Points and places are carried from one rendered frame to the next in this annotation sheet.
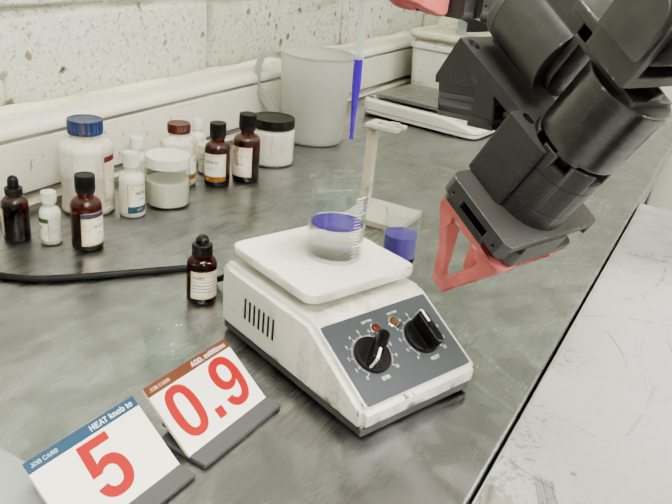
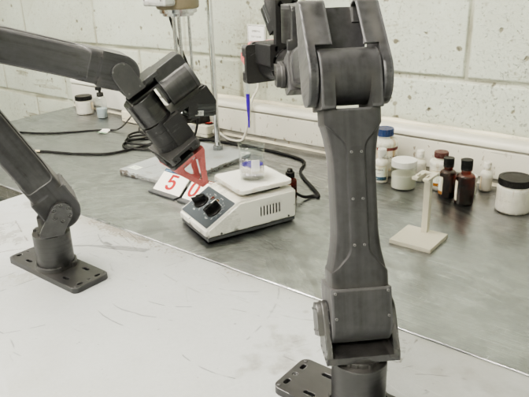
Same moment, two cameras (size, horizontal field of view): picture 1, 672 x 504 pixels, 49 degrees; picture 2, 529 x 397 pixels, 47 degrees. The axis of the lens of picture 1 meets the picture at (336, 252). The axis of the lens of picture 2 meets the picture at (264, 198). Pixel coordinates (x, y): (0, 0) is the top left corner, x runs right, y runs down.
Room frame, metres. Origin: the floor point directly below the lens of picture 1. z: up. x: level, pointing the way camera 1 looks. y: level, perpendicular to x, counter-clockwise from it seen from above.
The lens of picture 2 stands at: (0.86, -1.11, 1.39)
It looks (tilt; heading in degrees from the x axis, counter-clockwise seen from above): 21 degrees down; 102
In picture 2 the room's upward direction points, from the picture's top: 2 degrees counter-clockwise
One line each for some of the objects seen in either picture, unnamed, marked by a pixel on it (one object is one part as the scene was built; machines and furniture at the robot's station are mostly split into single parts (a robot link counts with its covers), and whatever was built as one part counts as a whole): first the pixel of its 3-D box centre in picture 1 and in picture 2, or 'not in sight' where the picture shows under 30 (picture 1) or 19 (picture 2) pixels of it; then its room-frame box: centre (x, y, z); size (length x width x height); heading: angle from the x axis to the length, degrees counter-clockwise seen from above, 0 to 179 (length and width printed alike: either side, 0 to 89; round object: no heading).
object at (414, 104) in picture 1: (438, 109); not in sight; (1.50, -0.18, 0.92); 0.26 x 0.19 x 0.05; 57
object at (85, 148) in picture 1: (86, 164); (383, 150); (0.85, 0.31, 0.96); 0.06 x 0.06 x 0.11
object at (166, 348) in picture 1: (177, 351); not in sight; (0.53, 0.13, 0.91); 0.06 x 0.06 x 0.02
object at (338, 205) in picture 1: (335, 216); (250, 161); (0.59, 0.00, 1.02); 0.06 x 0.05 x 0.08; 148
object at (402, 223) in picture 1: (401, 232); not in sight; (0.80, -0.07, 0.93); 0.04 x 0.04 x 0.06
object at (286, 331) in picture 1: (336, 313); (242, 202); (0.57, -0.01, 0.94); 0.22 x 0.13 x 0.08; 42
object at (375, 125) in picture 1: (388, 171); (420, 208); (0.92, -0.06, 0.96); 0.08 x 0.08 x 0.13; 64
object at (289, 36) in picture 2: not in sight; (300, 44); (0.72, -0.16, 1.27); 0.12 x 0.09 x 0.12; 107
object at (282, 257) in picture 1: (322, 258); (252, 179); (0.59, 0.01, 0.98); 0.12 x 0.12 x 0.01; 42
